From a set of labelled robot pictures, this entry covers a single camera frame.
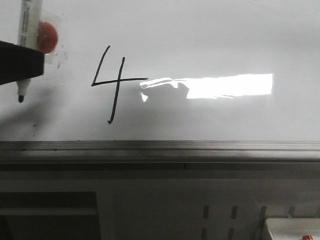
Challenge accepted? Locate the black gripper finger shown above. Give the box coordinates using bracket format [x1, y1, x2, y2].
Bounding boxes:
[0, 41, 45, 85]

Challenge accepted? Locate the red magnet taped to marker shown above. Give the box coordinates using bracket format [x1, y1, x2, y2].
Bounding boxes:
[36, 8, 62, 64]

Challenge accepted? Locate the white whiteboard marker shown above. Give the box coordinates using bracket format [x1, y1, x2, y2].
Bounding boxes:
[16, 0, 44, 103]

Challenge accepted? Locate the white aluminium-framed whiteboard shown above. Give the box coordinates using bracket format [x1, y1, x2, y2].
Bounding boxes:
[0, 0, 320, 162]

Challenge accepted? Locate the white slotted pegboard panel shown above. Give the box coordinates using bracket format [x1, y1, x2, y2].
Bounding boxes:
[96, 179, 320, 240]

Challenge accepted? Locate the white plastic bin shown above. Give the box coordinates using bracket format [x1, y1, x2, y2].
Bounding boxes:
[262, 217, 320, 240]

